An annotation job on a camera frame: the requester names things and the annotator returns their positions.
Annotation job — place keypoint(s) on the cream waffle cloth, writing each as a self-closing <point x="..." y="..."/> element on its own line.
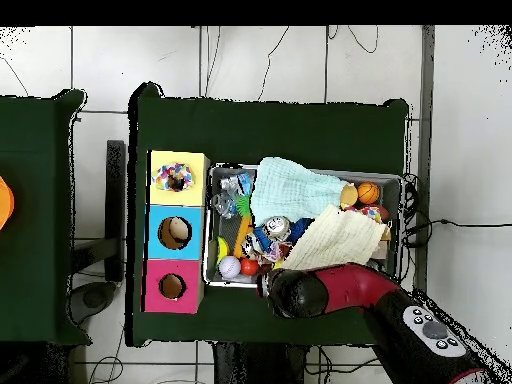
<point x="340" y="240"/>

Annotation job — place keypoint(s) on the colourful dotted cloth bag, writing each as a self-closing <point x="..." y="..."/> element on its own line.
<point x="372" y="213"/>
<point x="164" y="178"/>

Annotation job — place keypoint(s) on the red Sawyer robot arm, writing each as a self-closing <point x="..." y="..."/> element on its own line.
<point x="352" y="286"/>

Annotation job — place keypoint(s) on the wooden box with three holes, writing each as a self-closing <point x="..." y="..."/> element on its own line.
<point x="188" y="244"/>

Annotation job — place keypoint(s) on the crushed silver can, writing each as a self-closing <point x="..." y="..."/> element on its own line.
<point x="276" y="227"/>

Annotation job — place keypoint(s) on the orange toy carrot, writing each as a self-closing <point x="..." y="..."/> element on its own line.
<point x="242" y="236"/>

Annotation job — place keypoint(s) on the clear crushed bottle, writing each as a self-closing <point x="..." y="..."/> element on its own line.
<point x="226" y="204"/>

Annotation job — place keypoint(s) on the crushed bottle with blue label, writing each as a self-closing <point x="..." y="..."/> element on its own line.
<point x="244" y="183"/>

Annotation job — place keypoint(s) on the crushed printed can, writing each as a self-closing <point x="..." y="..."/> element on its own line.
<point x="250" y="244"/>

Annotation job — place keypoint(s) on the mint waffle cloth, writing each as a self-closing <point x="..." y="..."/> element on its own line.
<point x="288" y="192"/>

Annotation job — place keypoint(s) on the blue fluffy cloth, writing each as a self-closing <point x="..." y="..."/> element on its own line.
<point x="300" y="228"/>

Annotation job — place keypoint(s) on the yellow foam banana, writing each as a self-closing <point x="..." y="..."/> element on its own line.
<point x="222" y="250"/>

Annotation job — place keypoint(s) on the small red ball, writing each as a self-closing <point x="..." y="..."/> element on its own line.
<point x="249" y="267"/>

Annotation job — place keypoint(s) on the white baseball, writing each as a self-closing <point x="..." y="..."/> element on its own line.
<point x="230" y="267"/>

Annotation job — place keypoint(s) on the dark green table cloth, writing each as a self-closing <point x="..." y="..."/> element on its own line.
<point x="32" y="200"/>
<point x="280" y="132"/>

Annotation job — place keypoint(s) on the peach foam ball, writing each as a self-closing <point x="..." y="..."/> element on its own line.
<point x="348" y="195"/>

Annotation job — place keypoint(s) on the small orange basketball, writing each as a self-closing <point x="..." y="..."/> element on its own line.
<point x="368" y="193"/>

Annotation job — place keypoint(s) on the black upright panel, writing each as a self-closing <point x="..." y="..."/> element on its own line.
<point x="116" y="180"/>

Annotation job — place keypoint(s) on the grey round stand base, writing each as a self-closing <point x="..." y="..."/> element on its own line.
<point x="94" y="298"/>

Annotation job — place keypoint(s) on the orange object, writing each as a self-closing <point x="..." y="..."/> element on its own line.
<point x="6" y="204"/>

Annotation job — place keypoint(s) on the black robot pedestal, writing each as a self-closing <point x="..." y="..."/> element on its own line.
<point x="260" y="368"/>

